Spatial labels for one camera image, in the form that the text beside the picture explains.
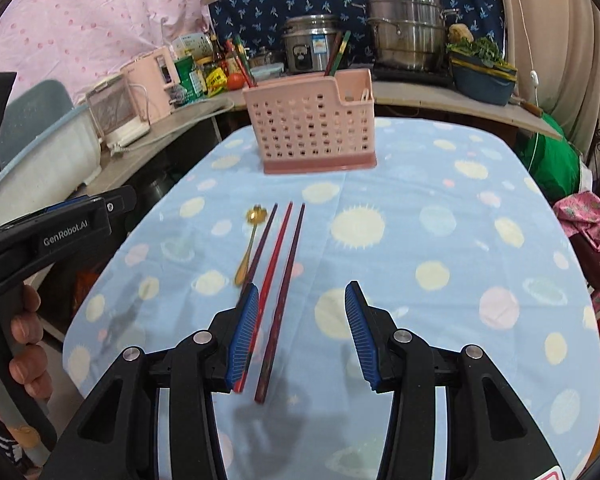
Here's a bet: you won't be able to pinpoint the blue planet print tablecloth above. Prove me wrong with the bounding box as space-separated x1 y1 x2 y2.
62 117 600 480

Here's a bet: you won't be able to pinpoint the pink floral cloth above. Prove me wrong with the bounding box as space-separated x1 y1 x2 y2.
552 191 600 302

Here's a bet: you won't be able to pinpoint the green bag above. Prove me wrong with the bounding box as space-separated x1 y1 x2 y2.
520 115 584 202

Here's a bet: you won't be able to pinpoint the person's left hand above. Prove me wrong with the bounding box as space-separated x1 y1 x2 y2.
0 282 49 461

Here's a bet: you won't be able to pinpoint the white dish drainer tub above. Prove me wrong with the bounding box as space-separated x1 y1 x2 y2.
0 80 104 212

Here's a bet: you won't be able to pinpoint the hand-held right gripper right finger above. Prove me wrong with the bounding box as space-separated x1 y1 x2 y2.
344 280 551 480

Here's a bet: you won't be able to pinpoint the large steel steamer pot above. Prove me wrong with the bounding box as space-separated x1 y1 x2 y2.
365 0 454 72

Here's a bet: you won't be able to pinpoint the steel rice cooker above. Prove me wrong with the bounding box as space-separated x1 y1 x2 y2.
281 15 343 75

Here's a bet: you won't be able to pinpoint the wooden counter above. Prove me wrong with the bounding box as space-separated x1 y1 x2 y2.
80 80 564 202

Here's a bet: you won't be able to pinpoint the green leafy vegetables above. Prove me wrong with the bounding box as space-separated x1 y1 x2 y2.
447 35 512 69

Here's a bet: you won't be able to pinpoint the red chopstick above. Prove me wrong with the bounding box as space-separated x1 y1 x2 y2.
233 202 294 394
230 49 253 88

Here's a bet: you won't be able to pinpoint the pink dotted curtain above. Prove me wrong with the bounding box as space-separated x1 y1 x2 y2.
0 0 222 112

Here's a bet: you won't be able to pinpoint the clear plastic food container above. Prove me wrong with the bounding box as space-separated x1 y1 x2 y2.
250 62 286 82

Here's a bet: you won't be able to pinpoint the white appliance with clear lid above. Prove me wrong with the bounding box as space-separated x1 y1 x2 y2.
85 75 152 149

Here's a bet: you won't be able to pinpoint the yellow snack packet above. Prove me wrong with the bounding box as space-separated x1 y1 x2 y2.
205 69 229 96

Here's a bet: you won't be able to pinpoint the dark blue basin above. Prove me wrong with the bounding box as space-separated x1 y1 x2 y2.
450 54 519 106

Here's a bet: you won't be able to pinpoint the beige curtain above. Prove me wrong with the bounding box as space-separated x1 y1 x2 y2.
490 0 600 152

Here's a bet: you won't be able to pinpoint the pink perforated utensil basket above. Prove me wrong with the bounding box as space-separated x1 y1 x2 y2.
242 67 379 176

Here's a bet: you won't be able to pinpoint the dark maroon chopstick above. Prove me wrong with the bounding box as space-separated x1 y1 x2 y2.
324 33 342 76
254 203 307 405
234 47 255 88
237 202 280 301

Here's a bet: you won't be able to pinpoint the wooden knife handle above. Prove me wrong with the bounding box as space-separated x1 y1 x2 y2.
512 97 544 117

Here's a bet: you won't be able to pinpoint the green chopstick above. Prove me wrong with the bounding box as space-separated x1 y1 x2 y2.
330 30 352 78
233 35 256 88

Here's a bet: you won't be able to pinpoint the gold metal spoon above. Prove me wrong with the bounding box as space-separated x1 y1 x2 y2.
234 205 267 287

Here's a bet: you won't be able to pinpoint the pink kitchen appliance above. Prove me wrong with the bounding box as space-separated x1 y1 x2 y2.
120 47 179 124

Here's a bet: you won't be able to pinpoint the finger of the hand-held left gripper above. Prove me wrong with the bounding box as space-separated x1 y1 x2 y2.
45 185 137 233

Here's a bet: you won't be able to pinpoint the navy floral cloth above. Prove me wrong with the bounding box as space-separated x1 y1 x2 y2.
207 0 507 69

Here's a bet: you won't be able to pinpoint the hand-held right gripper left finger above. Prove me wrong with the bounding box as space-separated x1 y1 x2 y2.
55 282 260 480

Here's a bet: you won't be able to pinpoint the yellow label sauce bottle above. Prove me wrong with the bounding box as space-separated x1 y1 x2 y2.
222 42 241 77

